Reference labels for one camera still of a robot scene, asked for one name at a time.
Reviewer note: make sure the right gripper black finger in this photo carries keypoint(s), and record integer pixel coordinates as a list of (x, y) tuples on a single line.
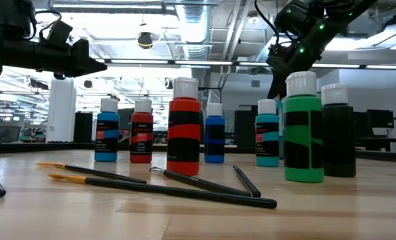
[(278, 87)]

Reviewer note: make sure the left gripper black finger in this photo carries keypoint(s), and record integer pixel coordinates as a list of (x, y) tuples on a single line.
[(96, 65)]

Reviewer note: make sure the large green paint bottle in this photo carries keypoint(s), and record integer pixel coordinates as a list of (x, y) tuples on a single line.
[(301, 106)]

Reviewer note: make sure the small red paint bottle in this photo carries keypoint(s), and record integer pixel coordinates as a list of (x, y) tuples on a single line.
[(141, 116)]

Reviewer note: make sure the small dark blue paint bottle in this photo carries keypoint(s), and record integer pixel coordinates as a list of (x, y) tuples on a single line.
[(214, 121)]

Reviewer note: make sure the small teal paint bottle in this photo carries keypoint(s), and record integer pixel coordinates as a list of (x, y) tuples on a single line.
[(267, 160)]

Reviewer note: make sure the small light blue paint bottle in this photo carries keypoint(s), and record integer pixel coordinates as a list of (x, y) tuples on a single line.
[(107, 146)]

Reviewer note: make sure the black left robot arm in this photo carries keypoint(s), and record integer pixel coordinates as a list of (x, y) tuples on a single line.
[(24, 55)]

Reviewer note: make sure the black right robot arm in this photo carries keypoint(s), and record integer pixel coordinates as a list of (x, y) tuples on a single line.
[(331, 23)]

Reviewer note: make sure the large black paint bottle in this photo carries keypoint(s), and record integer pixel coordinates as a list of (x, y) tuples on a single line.
[(338, 140)]

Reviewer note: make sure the large orange-red paint bottle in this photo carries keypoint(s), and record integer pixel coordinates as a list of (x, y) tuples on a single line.
[(184, 106)]

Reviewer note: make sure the black ceiling spotlight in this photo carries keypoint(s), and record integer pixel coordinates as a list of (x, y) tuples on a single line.
[(168, 83), (88, 84)]

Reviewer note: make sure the black partition panel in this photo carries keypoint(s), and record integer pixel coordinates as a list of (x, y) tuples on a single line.
[(246, 128)]

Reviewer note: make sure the white building column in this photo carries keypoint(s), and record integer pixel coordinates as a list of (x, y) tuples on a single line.
[(61, 110)]

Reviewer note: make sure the black ceiling dome device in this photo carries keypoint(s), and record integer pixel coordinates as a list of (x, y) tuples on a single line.
[(145, 40)]

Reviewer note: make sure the grey overhead rig bar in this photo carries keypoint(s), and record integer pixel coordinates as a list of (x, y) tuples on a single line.
[(108, 6)]

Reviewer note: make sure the pair of black monitors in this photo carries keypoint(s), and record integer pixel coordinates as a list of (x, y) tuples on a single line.
[(125, 120)]

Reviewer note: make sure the grey-green tarp curtain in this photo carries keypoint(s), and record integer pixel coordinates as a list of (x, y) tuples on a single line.
[(229, 126)]

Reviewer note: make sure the black cabinet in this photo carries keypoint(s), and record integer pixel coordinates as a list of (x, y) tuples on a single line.
[(83, 128)]

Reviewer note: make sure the long ceiling light strip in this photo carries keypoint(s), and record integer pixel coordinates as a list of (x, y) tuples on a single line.
[(201, 62)]

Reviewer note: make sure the grey background chair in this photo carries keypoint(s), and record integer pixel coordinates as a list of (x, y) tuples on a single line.
[(8, 134)]

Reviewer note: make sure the black computer monitor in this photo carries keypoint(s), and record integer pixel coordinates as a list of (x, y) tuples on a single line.
[(380, 118)]

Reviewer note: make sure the thin orange-bristle black paintbrush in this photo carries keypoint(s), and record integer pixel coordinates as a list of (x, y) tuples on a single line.
[(101, 174)]

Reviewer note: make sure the black background desk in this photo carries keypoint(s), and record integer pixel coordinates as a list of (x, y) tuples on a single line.
[(384, 140)]

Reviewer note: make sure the silver-ferrule black paintbrush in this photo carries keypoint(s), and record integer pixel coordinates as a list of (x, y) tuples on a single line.
[(201, 182)]

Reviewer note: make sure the thick orange-bristle black paintbrush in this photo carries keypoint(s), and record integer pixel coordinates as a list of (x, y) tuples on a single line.
[(184, 192)]

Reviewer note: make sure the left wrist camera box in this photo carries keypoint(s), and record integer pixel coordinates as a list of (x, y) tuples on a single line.
[(58, 33)]

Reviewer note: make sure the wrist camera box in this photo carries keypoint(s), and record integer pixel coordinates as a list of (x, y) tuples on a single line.
[(291, 20), (58, 33)]

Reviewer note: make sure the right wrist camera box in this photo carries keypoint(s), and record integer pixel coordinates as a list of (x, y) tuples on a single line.
[(291, 20)]

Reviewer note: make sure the silver ceiling air duct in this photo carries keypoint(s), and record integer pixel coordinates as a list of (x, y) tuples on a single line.
[(194, 26)]

